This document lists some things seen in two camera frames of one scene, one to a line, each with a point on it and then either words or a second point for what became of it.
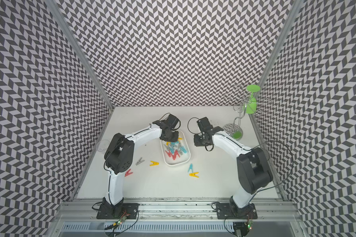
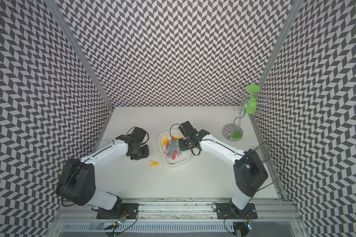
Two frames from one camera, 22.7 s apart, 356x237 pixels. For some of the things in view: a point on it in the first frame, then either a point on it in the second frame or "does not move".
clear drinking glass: x=102 y=145 does not move
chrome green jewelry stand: x=245 y=101 does not move
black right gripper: x=197 y=143 → x=182 y=147
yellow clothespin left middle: x=155 y=163 does not move
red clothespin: x=174 y=155 does not move
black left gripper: x=174 y=139 → x=145 y=155
